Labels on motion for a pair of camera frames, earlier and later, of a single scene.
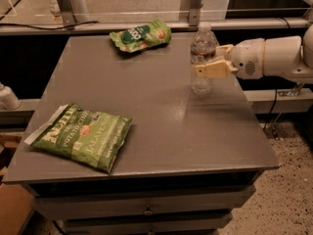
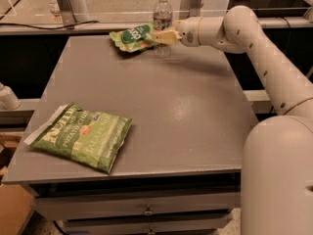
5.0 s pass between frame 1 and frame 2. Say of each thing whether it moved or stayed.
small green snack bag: stayed
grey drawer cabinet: stayed
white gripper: moved
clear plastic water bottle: moved
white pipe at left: stayed
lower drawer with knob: stayed
